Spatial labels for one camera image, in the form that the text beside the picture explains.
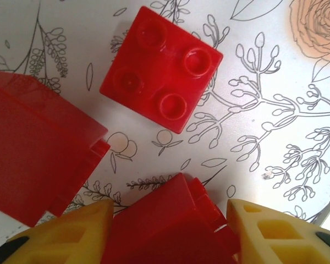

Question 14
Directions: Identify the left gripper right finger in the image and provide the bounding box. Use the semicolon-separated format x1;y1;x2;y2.
226;198;330;264

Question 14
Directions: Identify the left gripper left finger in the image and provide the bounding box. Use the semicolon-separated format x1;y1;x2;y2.
0;199;115;264

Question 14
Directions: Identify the red lego brick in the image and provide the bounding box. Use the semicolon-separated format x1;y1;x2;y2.
0;70;110;228
100;5;224;135
100;172;241;264

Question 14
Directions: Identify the floral patterned table sheet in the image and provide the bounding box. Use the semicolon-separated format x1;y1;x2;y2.
0;0;330;240

